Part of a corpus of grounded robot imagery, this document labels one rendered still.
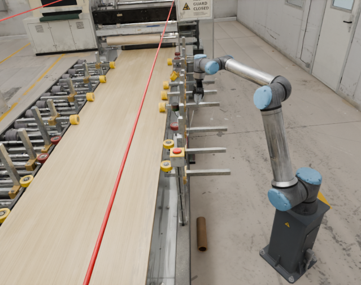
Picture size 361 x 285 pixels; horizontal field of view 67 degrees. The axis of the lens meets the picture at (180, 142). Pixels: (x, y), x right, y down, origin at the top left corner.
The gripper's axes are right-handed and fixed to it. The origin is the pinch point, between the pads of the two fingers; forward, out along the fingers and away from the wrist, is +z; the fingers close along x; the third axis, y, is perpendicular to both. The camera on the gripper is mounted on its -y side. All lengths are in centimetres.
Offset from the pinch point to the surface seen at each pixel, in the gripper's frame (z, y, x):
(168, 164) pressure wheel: 20, -56, 20
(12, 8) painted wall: 13, 804, 599
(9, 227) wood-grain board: 30, -103, 100
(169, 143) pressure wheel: 18.2, -33.1, 20.3
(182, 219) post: 35, -88, 9
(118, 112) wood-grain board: 20, 20, 68
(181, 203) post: 23, -89, 11
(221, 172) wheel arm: 24, -57, -15
